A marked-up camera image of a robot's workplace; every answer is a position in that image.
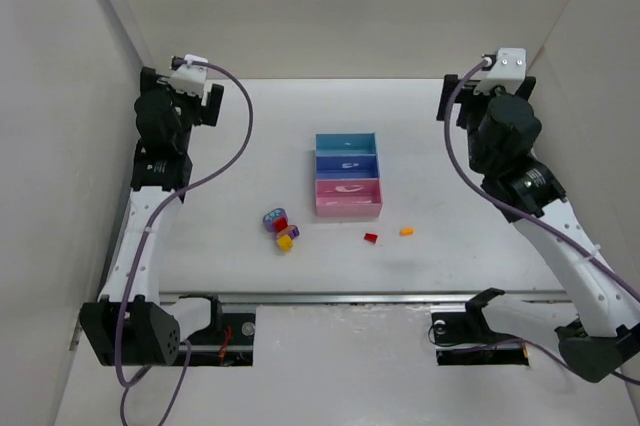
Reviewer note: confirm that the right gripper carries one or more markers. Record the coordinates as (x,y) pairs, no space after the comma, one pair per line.
(448,97)

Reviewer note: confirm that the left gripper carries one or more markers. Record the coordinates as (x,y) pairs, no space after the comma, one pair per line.
(213,104)

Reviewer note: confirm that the purple lego with paw print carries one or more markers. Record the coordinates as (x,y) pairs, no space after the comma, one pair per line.
(271,217)

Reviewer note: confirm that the red lego brick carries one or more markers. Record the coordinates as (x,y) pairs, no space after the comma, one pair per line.
(280,224)

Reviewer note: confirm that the yellow lego brick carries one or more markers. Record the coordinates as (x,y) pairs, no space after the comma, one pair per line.
(285,243)

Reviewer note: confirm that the small red lego slope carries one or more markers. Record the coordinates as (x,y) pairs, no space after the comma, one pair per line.
(371,238)

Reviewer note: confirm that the purple butterfly lego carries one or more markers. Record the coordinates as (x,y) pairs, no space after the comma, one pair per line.
(291,230)

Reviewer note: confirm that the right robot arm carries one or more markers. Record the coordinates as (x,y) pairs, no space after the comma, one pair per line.
(501,129)

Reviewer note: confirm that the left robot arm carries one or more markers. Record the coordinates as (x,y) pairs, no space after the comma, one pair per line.
(127,325)

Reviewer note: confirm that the dark blue container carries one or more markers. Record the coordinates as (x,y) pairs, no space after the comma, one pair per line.
(346,166)

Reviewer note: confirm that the light blue container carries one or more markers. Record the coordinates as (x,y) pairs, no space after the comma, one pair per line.
(344,144)

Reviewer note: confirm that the pink container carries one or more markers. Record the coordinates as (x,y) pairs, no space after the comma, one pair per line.
(348,198)

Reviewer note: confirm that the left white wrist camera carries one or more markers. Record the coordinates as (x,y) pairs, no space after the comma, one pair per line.
(189,75)

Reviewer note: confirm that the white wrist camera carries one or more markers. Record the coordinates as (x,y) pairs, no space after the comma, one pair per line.
(189,75)
(507,71)

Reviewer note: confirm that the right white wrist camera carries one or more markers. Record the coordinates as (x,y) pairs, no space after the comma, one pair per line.
(507,71)

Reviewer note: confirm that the metal rail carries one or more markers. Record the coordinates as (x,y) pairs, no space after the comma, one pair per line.
(328,298)

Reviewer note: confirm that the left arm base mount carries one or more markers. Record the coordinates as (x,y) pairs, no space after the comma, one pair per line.
(206,339)

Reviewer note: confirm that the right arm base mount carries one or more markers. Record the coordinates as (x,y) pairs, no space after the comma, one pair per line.
(462,340)

